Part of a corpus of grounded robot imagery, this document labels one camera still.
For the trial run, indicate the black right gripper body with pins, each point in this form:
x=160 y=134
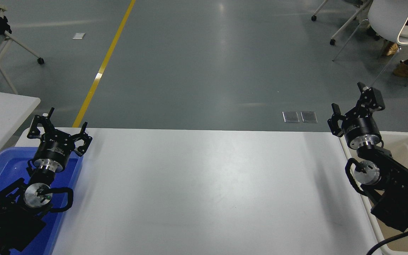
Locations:
x=360 y=128

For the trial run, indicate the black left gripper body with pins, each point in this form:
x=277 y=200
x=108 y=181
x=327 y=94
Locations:
x=53 y=150

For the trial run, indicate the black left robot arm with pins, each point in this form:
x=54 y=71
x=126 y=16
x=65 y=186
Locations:
x=5 y=226

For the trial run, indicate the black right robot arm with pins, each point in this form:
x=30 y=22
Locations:
x=398 y=198

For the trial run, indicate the metal floor plate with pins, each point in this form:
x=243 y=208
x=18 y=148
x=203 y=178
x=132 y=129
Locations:
x=290 y=117
x=309 y=117

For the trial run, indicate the large pale plastic bin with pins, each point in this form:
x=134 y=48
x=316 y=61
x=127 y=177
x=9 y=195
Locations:
x=407 y=148

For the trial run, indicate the blue plastic tray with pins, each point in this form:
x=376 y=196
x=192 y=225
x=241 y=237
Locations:
x=2 y=166

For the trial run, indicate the wheeled chair white legs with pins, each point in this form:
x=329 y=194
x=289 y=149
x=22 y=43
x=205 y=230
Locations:
x=345 y=24

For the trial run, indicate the white shell chair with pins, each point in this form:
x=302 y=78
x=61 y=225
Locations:
x=388 y=17

